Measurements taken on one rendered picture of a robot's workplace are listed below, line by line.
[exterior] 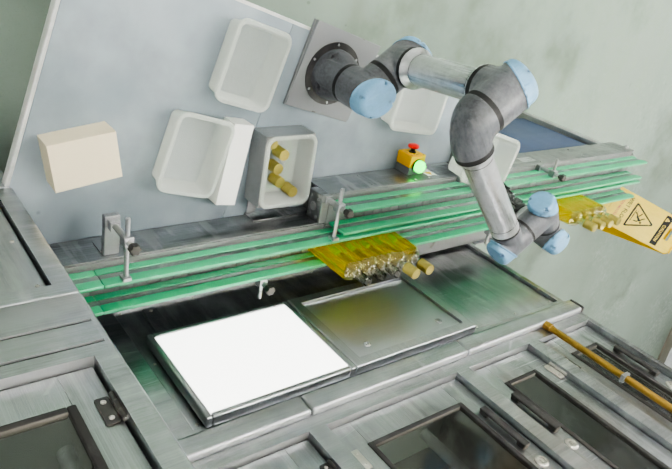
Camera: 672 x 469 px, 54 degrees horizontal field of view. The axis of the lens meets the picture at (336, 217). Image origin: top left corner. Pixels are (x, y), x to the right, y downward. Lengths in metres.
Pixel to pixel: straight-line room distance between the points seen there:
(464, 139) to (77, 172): 0.90
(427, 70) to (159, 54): 0.68
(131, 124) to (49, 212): 0.30
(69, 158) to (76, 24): 0.30
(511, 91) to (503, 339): 0.83
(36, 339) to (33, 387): 0.10
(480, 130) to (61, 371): 0.97
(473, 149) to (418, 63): 0.37
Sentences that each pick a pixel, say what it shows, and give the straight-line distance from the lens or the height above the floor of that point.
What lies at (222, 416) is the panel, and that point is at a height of 1.32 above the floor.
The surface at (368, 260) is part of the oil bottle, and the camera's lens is 1.96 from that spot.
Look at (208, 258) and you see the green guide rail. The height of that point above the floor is 0.93.
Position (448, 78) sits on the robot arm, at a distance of 1.71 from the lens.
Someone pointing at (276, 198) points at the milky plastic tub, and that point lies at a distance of 2.01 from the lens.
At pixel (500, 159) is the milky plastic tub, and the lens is 2.19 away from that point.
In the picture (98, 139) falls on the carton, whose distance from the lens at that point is 1.67.
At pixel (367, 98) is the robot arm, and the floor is 0.99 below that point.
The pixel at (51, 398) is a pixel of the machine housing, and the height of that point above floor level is 1.48.
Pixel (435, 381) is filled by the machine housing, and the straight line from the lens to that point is 1.85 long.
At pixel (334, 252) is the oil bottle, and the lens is 1.97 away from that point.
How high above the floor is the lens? 2.30
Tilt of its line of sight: 43 degrees down
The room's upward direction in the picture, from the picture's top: 126 degrees clockwise
